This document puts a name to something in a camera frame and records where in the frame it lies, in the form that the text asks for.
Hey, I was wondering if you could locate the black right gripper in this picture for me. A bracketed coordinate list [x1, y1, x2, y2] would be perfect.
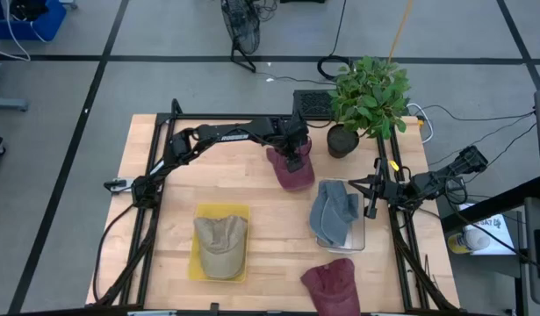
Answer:
[348, 156, 414, 220]

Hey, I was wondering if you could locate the grey-blue denim cap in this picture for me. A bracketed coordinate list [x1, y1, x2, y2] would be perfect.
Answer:
[308, 180, 361, 248]

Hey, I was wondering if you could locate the maroon cap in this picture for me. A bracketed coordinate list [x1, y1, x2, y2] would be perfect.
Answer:
[299, 257, 362, 316]
[265, 139, 316, 192]

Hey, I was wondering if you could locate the beige cap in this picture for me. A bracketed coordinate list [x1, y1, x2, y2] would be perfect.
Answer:
[192, 214, 249, 281]

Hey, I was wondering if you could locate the black vented box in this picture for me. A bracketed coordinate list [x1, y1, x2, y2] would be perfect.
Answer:
[292, 89, 337, 119]

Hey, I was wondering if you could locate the clear plastic bin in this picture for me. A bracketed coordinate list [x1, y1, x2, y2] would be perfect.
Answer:
[315, 178, 367, 255]

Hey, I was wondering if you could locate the green potted plant black pot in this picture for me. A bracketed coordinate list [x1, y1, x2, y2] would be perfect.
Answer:
[325, 55, 412, 160]

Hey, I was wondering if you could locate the yellow translucent plastic bin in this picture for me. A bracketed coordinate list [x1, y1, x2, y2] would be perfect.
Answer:
[187, 202, 252, 284]

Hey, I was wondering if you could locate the white and yellow bottle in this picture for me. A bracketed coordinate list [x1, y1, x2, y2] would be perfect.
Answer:
[446, 228, 492, 255]

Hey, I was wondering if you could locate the black floor fan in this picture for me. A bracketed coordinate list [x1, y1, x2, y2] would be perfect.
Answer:
[220, 0, 263, 74]

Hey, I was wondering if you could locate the black desk bar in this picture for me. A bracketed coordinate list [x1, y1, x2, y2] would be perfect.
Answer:
[440, 175, 540, 233]

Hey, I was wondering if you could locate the white paper sheet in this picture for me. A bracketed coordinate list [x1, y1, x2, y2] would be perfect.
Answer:
[457, 203, 517, 257]

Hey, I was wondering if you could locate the grey desk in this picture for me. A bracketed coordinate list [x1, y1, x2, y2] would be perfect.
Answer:
[522, 196, 540, 308]

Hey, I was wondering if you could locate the blue plastic bin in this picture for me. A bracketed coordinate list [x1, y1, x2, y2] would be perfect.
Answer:
[0, 0, 68, 42]

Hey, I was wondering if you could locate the grey metal table foot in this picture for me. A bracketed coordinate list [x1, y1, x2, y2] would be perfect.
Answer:
[0, 97, 30, 112]

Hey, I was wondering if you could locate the coiled black floor cable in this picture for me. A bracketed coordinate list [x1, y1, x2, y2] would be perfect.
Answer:
[316, 0, 355, 83]

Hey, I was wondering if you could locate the white cable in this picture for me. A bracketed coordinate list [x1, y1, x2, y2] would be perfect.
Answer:
[405, 103, 435, 145]

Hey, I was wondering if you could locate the black aluminium table frame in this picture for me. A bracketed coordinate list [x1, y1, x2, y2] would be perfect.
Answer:
[85, 98, 462, 315]

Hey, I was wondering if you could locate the yellow cable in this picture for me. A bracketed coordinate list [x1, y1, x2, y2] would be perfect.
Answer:
[386, 0, 415, 63]

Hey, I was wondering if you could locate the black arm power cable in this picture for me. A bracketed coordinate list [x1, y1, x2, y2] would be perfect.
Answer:
[92, 202, 137, 304]

